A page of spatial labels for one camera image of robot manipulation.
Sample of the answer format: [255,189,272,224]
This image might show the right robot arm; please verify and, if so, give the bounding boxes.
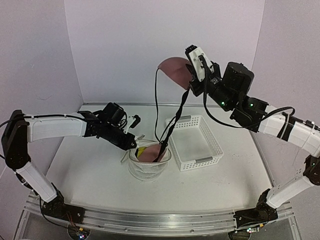
[185,59,320,229]

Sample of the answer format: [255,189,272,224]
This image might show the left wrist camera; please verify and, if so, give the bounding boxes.
[123,114,141,134]

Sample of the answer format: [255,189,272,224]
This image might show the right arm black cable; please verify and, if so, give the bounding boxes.
[199,56,295,129]

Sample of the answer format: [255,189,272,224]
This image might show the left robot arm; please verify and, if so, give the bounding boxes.
[1,102,141,224]

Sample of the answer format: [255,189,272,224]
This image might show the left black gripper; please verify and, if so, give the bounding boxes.
[102,123,137,151]

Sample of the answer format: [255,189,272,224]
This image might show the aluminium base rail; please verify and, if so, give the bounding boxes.
[13,193,301,240]

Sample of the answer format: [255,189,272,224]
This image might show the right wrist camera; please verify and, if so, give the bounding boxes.
[185,45,214,82]

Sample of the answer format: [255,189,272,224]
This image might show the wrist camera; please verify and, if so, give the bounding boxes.
[123,114,141,134]
[185,45,214,82]

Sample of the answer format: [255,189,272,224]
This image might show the white perforated plastic basket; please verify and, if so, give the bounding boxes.
[168,115,224,172]

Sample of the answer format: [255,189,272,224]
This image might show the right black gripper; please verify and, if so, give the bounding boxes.
[187,62,236,112]

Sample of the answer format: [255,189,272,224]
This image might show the pink bra black straps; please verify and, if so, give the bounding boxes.
[137,56,194,163]

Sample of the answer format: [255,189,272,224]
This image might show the white mesh laundry bag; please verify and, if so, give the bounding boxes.
[120,134,172,181]

